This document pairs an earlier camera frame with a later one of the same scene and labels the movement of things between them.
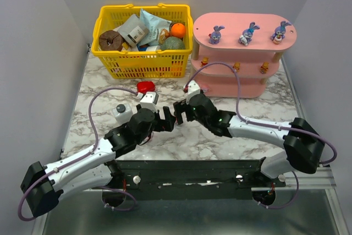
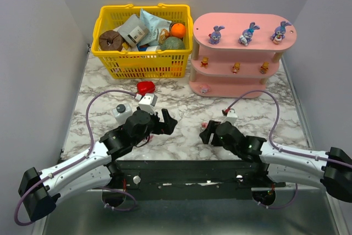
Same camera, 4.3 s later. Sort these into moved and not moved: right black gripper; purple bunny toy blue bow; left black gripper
Moved: right black gripper
Not moved: left black gripper; purple bunny toy blue bow
